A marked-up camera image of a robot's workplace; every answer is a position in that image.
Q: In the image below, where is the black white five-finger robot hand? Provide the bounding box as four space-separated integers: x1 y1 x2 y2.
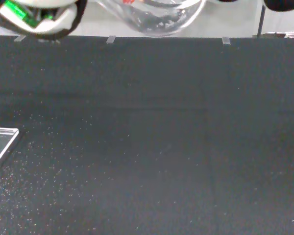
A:
0 0 88 41

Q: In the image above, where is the clear acrylic funnel stand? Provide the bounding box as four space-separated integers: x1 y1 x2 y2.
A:
0 127 21 172

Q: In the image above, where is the black bench cloth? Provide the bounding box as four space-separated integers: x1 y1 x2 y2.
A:
0 35 294 235

